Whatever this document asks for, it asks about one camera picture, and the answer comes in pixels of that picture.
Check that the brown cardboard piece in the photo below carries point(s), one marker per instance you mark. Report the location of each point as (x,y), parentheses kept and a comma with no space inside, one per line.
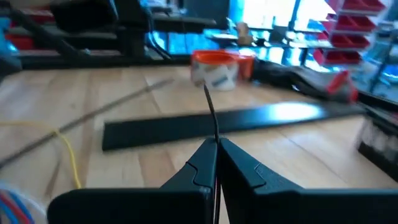
(244,34)

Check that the red storage bin shelf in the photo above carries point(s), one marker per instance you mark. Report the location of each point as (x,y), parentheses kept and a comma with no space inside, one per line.
(351,40)

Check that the grey and red work glove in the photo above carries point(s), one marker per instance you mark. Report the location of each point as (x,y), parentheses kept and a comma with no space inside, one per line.
(298,77)

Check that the black background table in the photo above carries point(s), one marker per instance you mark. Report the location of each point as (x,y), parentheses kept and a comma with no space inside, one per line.
(186,23)

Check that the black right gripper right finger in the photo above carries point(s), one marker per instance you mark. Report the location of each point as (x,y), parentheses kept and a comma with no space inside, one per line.
(280,205)

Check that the flat black duct cover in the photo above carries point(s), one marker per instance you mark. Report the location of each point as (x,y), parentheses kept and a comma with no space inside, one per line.
(186,127)

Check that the orange tape dispenser roll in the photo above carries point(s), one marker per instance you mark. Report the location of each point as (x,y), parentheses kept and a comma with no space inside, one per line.
(214,74)

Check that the black aluminium table frame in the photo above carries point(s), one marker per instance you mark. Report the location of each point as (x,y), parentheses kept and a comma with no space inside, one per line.
(93,62)

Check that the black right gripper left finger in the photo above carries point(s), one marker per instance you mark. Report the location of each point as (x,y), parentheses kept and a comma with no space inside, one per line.
(174,205)

